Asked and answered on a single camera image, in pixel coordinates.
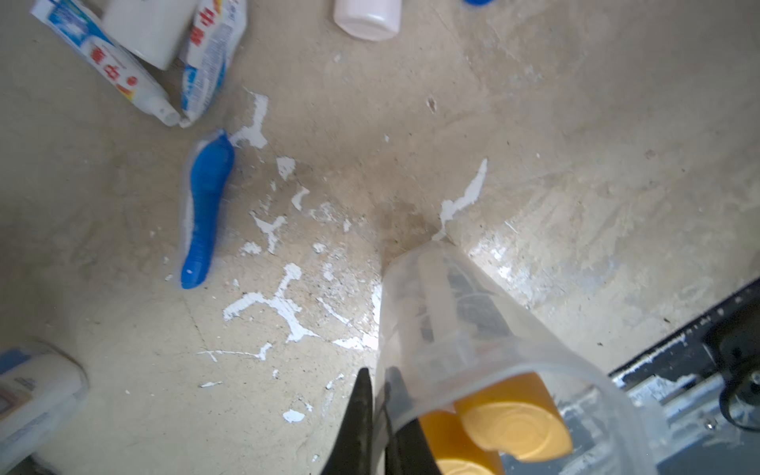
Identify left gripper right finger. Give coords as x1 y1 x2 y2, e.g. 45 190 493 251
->
382 367 441 475

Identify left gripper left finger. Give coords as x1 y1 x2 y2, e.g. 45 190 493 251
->
321 367 373 475

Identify blue toothbrush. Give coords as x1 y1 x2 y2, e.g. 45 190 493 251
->
180 129 235 290

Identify toothpaste tube top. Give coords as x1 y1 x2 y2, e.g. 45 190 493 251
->
179 0 247 129

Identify toothpaste tube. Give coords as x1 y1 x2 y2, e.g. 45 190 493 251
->
179 0 247 129
31 0 180 127

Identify white bottle purple label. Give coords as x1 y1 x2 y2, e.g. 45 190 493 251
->
419 411 504 475

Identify white bottle barcode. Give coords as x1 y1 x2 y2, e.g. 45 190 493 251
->
454 372 573 463

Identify white bottle upper horizontal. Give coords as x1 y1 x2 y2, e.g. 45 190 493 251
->
102 0 198 70

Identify toothpaste tube middle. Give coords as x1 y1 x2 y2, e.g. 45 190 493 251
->
31 0 180 127

